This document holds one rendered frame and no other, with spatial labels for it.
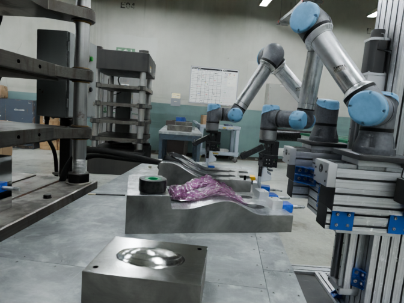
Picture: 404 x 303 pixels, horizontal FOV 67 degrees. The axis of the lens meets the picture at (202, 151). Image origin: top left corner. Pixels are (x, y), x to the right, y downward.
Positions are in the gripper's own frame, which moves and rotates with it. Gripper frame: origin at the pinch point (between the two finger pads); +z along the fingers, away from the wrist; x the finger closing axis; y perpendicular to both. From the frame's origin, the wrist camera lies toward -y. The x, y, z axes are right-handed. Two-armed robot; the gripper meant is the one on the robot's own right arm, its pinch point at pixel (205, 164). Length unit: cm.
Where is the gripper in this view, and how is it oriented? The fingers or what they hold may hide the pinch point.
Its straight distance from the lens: 180.6
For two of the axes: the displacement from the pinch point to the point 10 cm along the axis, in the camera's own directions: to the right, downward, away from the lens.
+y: 10.0, 0.7, 0.5
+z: -0.7, 9.9, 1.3
